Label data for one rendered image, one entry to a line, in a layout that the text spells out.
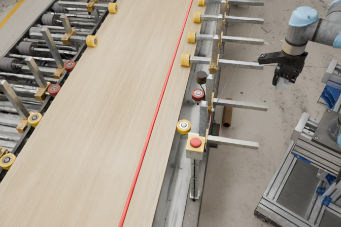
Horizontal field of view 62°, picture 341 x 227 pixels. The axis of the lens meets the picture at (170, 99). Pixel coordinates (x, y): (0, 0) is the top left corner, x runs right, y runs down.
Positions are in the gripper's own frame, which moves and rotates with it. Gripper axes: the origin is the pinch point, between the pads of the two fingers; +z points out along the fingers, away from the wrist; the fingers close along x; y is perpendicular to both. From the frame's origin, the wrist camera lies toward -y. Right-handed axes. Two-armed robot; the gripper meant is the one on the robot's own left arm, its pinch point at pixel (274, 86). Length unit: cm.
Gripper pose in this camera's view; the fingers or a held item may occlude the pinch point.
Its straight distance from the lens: 123.1
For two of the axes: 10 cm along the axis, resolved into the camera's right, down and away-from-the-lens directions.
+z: 0.6, 6.6, 7.5
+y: 8.1, 4.2, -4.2
